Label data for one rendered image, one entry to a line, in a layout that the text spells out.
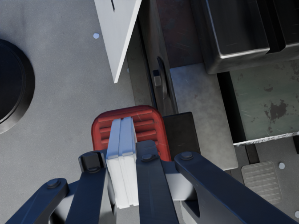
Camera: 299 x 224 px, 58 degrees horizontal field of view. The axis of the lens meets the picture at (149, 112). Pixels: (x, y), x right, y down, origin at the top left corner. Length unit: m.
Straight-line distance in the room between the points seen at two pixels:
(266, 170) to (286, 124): 0.52
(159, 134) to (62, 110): 0.84
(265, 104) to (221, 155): 0.09
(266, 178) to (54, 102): 0.76
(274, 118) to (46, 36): 0.94
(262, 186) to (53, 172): 0.69
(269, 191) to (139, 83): 0.55
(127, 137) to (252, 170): 0.73
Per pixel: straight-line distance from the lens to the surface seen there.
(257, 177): 0.88
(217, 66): 0.33
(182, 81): 0.35
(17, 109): 1.07
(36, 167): 1.05
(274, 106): 0.37
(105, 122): 0.22
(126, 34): 0.69
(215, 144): 0.34
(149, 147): 0.16
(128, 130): 0.17
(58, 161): 1.02
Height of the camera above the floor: 0.98
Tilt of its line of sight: 80 degrees down
